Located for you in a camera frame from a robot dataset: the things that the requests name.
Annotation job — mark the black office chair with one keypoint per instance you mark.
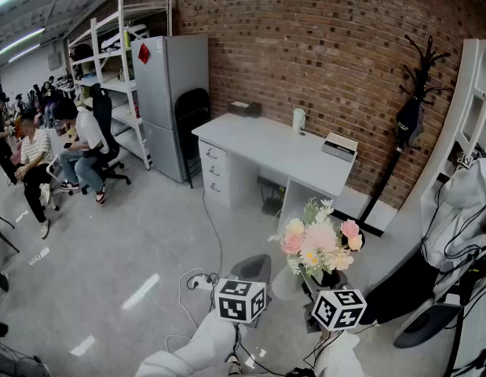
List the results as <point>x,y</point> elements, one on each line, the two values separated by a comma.
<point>105,124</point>

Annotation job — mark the person's right forearm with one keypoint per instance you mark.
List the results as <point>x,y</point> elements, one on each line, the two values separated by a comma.
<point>338,356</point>

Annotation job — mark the white hanging garment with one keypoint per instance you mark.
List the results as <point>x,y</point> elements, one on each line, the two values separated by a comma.
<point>462,202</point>

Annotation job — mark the grey refrigerator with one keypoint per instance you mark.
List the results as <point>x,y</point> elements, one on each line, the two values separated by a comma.
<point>164,92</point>

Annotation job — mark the white desk with drawers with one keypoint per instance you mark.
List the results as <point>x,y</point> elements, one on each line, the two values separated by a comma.
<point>266,143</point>

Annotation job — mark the person's shoe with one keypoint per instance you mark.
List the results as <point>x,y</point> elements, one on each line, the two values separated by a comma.
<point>234,365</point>

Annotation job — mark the red diamond paper decoration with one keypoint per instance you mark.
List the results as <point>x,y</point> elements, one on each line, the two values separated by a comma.
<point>144,53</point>

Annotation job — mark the dark storage box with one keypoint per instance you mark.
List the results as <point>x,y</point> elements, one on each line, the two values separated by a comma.
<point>238,108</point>

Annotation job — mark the black round base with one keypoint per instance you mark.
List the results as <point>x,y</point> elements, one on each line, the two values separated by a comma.
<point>427,324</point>

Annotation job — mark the black hanging bag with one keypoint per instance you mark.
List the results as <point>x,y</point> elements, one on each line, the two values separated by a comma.
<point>408,120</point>

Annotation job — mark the white storage box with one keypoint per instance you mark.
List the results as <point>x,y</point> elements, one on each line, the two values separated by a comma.
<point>338,145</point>

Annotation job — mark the black pen holder box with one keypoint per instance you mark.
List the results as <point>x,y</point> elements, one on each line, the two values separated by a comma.
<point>254,110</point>

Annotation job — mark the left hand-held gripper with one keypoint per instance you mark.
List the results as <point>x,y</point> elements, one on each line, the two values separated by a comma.
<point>239,301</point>

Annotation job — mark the white shelf unit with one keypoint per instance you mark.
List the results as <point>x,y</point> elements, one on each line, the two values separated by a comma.
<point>476,92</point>

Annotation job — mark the black folding chair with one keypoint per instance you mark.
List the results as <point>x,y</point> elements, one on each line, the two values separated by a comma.
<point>191,108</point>

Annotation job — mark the black coat rack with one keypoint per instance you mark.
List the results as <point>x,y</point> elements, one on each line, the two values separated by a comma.
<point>421,65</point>

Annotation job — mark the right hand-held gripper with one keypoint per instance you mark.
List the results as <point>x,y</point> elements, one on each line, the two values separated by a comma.
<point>338,308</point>

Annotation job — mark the pastel flowers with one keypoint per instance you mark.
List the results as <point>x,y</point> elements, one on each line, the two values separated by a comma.
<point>319,238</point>

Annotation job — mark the person's left forearm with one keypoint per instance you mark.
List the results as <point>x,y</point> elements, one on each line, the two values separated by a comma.
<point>203,348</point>

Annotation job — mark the white metal shelf rack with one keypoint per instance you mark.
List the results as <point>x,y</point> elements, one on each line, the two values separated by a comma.
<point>123,85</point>

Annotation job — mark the white chair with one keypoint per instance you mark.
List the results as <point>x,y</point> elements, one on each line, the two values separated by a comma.
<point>54,171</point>

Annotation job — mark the white power strip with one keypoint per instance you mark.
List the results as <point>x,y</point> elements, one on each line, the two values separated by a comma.
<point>201,284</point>

